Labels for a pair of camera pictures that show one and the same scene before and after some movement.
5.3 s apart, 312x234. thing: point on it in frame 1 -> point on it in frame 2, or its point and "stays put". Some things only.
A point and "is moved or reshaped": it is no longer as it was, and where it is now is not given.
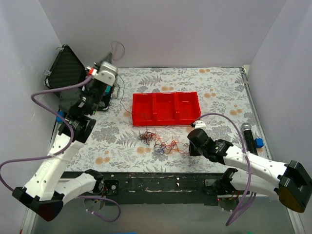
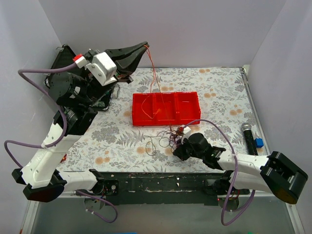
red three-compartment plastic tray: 173,108 stays put
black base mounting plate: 160,188 stays put
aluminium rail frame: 264,214 stays put
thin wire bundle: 161,146 is moved or reshaped
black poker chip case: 66,70 stays put
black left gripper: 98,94 -> 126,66
